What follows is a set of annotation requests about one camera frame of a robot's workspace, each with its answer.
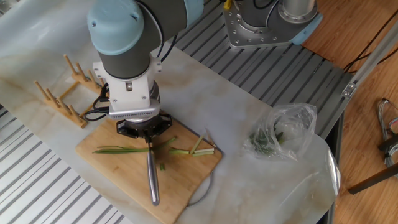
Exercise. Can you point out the cut garlic stem piece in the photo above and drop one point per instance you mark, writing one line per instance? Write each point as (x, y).
(205, 150)
(202, 153)
(178, 152)
(196, 144)

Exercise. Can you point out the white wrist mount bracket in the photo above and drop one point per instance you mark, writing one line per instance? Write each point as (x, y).
(130, 96)

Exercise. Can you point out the silver wrist camera bar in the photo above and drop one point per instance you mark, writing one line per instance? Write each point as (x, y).
(133, 114)

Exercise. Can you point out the aluminium frame post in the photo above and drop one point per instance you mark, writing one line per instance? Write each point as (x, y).
(370, 60)

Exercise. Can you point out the small cut green garlic bit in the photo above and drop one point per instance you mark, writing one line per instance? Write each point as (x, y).
(162, 167)

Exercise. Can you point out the steel cleaver knife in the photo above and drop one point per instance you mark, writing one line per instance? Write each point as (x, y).
(153, 177)

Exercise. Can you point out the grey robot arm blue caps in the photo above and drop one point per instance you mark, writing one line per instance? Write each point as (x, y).
(118, 28)

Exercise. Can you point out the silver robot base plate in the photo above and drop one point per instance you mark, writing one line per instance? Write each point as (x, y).
(242, 34)

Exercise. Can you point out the green garlic stalk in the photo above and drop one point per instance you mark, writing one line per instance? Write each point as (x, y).
(124, 150)

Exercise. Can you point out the clear plastic bag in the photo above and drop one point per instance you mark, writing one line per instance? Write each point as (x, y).
(298, 124)

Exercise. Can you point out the yellow plastic piece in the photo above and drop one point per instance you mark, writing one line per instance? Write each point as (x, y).
(227, 3)

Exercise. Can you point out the wooden peg dish rack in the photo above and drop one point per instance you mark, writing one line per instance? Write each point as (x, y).
(74, 116)

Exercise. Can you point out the chopped green garlic leaves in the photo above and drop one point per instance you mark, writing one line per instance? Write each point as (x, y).
(261, 143)

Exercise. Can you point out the black metal bar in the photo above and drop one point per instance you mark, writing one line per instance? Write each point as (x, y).
(373, 179)
(388, 143)

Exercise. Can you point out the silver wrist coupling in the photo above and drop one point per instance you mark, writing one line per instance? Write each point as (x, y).
(155, 95)

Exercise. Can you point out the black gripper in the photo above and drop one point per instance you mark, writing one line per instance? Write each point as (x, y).
(143, 127)

